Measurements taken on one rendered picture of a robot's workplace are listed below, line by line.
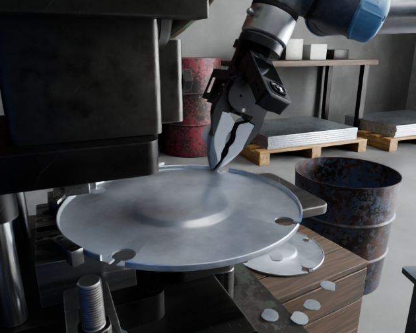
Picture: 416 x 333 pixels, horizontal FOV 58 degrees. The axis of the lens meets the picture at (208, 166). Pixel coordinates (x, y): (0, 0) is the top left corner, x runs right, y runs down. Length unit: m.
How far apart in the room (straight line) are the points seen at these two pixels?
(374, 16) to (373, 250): 1.14
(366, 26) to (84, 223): 0.48
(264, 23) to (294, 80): 4.03
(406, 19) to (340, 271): 0.70
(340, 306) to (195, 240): 0.92
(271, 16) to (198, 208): 0.30
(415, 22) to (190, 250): 0.59
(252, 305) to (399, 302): 1.27
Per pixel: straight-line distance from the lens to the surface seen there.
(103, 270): 0.39
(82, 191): 0.41
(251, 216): 0.44
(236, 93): 0.56
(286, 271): 1.14
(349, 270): 1.21
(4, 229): 0.35
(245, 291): 0.55
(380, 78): 5.51
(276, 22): 0.59
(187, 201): 0.46
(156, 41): 0.35
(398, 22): 0.79
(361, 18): 0.63
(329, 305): 1.21
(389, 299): 1.76
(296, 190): 0.53
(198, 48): 3.99
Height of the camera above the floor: 0.97
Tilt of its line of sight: 18 degrees down
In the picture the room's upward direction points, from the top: straight up
